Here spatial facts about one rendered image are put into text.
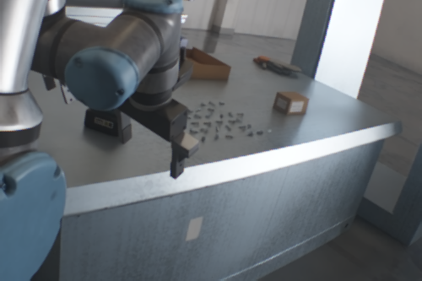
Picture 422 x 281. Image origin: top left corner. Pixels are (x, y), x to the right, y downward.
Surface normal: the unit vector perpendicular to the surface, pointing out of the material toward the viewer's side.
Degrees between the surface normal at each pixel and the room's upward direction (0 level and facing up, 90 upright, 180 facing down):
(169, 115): 25
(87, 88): 114
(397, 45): 90
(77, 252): 90
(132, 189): 68
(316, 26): 90
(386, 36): 90
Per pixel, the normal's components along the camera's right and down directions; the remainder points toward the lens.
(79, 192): 0.71, 0.00
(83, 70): -0.26, 0.63
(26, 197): 0.91, 0.38
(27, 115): 0.87, -0.46
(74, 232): 0.67, 0.39
